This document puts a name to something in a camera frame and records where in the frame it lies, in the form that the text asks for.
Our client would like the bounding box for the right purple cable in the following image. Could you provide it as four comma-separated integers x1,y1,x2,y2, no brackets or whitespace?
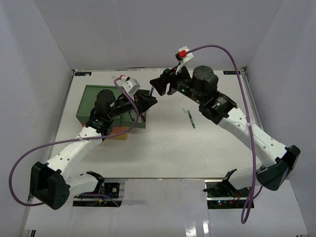
185,44,264,225

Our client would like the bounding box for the green pen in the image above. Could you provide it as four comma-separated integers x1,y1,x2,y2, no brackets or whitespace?
187,110,196,129

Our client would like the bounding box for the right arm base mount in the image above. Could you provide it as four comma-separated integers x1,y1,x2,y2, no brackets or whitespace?
203,180,250,210

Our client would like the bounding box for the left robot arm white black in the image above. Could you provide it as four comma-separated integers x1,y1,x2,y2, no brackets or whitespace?
30,89,158,210

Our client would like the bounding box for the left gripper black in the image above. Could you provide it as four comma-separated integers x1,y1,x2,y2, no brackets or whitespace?
109,90,158,119

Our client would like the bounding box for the black corner label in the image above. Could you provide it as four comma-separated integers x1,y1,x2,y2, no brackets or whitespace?
223,71,240,75
74,72,92,77

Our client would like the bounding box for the right black corner label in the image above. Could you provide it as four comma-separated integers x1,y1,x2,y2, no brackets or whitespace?
223,71,240,75

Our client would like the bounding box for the green drawer cabinet box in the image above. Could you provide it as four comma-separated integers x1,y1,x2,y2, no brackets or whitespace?
76,85,131,140

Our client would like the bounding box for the left black corner label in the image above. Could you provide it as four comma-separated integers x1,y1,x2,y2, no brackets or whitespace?
74,72,92,77

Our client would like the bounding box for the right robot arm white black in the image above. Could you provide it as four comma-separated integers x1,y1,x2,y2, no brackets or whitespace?
150,66,301,197

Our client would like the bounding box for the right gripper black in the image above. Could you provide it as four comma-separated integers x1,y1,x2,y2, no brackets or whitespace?
150,63,204,105

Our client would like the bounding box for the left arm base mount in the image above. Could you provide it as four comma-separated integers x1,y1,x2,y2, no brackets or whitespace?
73,182,125,207

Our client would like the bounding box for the blue pen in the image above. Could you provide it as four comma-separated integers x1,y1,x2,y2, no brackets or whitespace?
128,111,135,122

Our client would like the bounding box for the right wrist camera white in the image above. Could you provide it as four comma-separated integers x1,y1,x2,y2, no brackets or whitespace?
175,46,194,75

